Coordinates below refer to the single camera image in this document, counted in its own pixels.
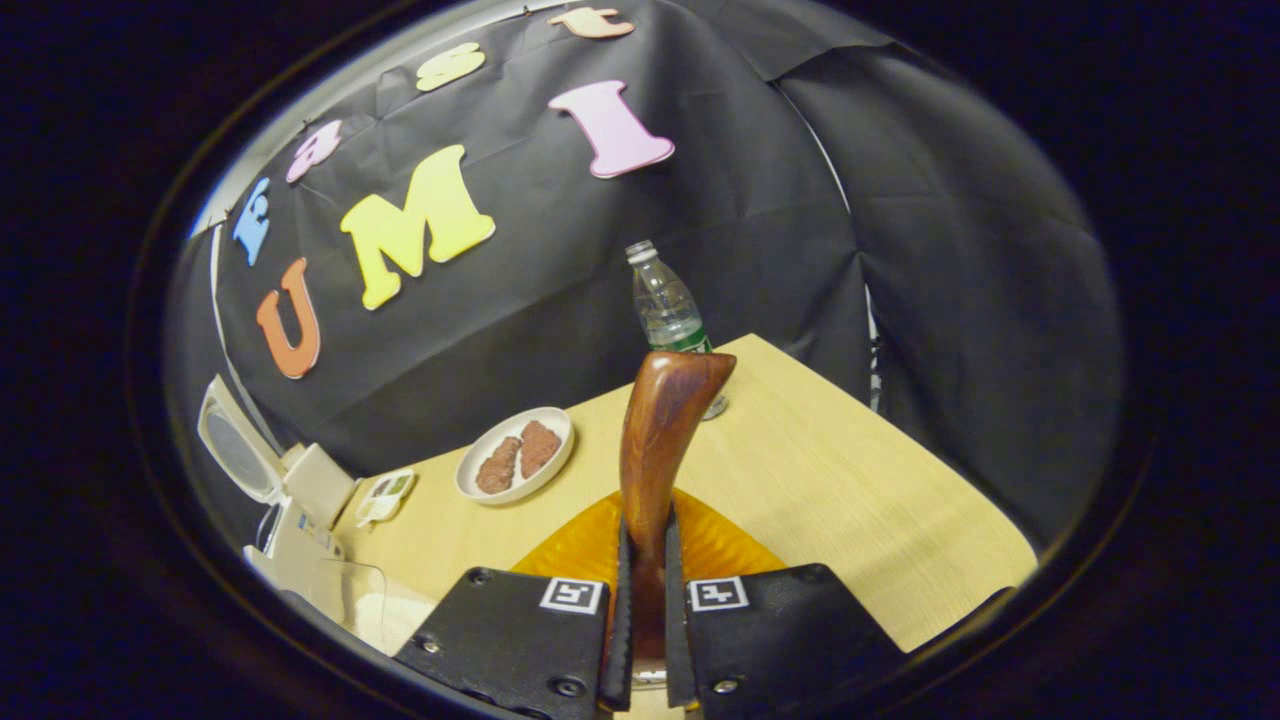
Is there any black backdrop cloth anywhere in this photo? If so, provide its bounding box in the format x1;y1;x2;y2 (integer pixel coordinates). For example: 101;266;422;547
165;0;1126;551

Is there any brown meat piece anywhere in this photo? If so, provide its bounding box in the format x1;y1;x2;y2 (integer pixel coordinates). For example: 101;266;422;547
518;420;563;479
475;436;523;496

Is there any white oval plate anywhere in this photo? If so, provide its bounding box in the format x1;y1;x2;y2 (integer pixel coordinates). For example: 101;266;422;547
455;406;576;506

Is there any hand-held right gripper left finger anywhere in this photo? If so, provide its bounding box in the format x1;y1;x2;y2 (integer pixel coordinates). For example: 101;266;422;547
393;490;637;719

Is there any white divided sauce dish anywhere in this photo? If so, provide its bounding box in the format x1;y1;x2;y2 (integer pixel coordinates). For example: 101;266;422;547
355;468;417;528

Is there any brown wooden spoon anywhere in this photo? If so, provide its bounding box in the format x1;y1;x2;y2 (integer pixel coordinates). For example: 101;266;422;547
618;350;738;661

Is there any cream kitchen appliance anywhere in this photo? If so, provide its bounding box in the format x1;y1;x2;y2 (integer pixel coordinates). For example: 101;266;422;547
283;443;361;531

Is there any clear plastic water bottle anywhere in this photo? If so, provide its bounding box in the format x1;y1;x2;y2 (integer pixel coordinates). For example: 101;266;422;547
626;240;729;421

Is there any white rice cooker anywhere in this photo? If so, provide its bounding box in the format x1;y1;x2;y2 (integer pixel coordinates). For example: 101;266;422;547
197;375;346;613

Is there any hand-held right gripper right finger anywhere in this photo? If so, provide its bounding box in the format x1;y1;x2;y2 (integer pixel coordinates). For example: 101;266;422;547
663;493;906;720

